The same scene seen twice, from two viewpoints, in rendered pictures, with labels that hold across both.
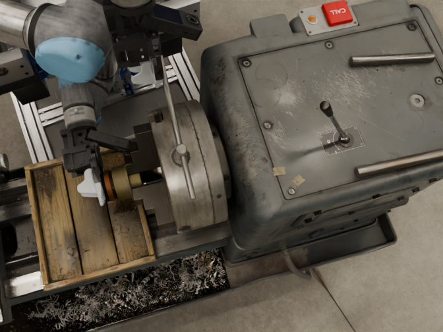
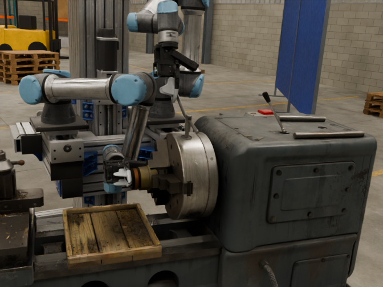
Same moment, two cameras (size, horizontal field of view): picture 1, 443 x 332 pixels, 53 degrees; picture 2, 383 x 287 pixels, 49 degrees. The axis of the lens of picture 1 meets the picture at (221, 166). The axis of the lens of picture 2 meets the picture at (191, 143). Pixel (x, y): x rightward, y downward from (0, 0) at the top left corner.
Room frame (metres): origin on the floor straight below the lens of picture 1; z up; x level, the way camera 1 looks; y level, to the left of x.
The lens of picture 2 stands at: (-1.08, -0.09, 1.62)
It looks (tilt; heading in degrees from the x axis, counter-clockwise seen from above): 16 degrees down; 7
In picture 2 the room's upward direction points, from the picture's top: 3 degrees clockwise
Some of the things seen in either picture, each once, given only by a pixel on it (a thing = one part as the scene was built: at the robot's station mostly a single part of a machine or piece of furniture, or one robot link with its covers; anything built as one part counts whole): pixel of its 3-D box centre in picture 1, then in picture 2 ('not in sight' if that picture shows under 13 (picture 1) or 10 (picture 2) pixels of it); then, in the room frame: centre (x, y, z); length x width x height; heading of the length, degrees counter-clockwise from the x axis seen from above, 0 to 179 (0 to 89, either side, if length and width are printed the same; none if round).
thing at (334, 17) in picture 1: (336, 14); (266, 113); (0.75, -0.20, 1.26); 0.06 x 0.06 x 0.02; 27
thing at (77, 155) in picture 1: (82, 149); (116, 168); (0.34, 0.35, 1.08); 0.12 x 0.09 x 0.08; 25
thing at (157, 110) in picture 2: not in sight; (160, 105); (0.94, 0.31, 1.21); 0.15 x 0.15 x 0.10
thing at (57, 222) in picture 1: (89, 213); (108, 231); (0.22, 0.34, 0.89); 0.36 x 0.30 x 0.04; 27
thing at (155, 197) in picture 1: (160, 208); (170, 184); (0.23, 0.12, 1.09); 0.12 x 0.11 x 0.05; 27
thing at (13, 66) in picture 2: not in sight; (28, 66); (8.63, 5.14, 0.36); 1.26 x 0.86 x 0.73; 144
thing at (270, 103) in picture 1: (325, 127); (276, 171); (0.54, -0.25, 1.06); 0.59 x 0.48 x 0.39; 117
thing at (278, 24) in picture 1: (271, 33); (232, 117); (0.67, -0.06, 1.24); 0.09 x 0.08 x 0.03; 117
